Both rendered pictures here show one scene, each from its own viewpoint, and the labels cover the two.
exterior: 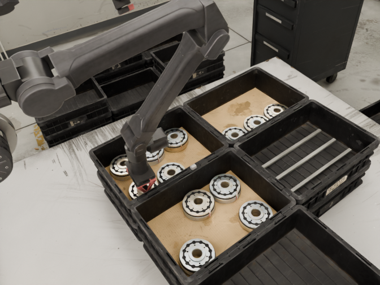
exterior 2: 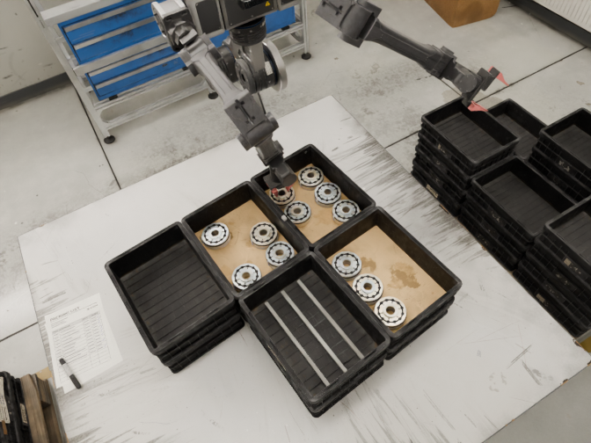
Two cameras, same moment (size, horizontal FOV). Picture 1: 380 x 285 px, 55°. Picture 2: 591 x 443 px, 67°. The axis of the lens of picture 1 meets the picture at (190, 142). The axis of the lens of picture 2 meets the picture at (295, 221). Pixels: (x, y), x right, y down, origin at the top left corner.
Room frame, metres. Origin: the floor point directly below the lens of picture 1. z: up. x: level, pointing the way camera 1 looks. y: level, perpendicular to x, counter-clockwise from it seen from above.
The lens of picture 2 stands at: (0.85, -0.93, 2.23)
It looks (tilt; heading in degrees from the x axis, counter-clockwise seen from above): 55 degrees down; 92
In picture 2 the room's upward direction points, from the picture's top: 8 degrees counter-clockwise
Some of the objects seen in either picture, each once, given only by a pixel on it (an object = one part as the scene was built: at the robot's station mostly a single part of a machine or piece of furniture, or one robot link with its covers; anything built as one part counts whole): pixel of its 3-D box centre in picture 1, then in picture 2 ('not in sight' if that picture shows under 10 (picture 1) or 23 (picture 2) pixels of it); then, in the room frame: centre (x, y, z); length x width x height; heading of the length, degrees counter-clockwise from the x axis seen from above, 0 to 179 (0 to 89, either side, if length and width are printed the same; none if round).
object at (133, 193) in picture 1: (143, 189); (281, 193); (0.77, 0.17, 0.86); 0.10 x 0.10 x 0.01
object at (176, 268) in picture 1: (212, 207); (243, 235); (0.62, -0.05, 0.92); 0.40 x 0.30 x 0.02; 122
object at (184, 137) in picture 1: (174, 137); (346, 210); (1.00, 0.06, 0.86); 0.10 x 0.10 x 0.01
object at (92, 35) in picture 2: not in sight; (134, 45); (-0.12, 1.70, 0.60); 0.72 x 0.03 x 0.56; 26
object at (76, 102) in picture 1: (77, 125); (459, 157); (1.71, 0.68, 0.37); 0.40 x 0.30 x 0.45; 116
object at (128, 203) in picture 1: (158, 150); (310, 192); (0.88, 0.11, 0.92); 0.40 x 0.30 x 0.02; 122
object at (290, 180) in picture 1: (303, 155); (312, 326); (0.84, -0.39, 0.87); 0.40 x 0.30 x 0.11; 122
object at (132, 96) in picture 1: (137, 108); (513, 214); (1.89, 0.32, 0.31); 0.40 x 0.30 x 0.34; 116
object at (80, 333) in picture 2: not in sight; (79, 339); (-0.02, -0.28, 0.70); 0.33 x 0.23 x 0.01; 116
